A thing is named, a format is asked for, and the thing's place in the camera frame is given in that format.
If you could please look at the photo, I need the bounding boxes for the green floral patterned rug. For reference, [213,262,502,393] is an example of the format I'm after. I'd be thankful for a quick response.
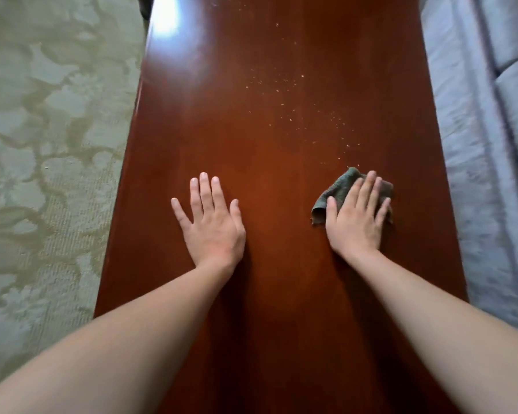
[0,0,149,388]

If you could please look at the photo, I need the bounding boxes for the person's left hand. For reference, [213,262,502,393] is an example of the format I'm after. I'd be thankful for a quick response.
[171,172,247,270]

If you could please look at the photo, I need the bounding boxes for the grey-green cleaning cloth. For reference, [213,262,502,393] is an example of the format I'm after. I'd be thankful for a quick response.
[311,167,394,225]

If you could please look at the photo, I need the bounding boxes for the person's right forearm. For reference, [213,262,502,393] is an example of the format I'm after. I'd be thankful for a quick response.
[349,250,518,414]

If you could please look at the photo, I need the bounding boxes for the scattered light crumbs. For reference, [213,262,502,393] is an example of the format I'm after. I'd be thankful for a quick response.
[242,21,363,166]

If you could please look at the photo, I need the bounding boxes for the person's left forearm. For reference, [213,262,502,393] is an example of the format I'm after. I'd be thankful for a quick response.
[0,258,237,414]

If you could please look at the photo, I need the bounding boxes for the grey fabric sofa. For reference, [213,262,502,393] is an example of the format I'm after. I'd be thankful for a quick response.
[419,0,518,337]

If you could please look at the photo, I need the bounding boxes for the person's right hand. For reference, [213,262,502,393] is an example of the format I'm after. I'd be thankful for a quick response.
[325,170,392,260]

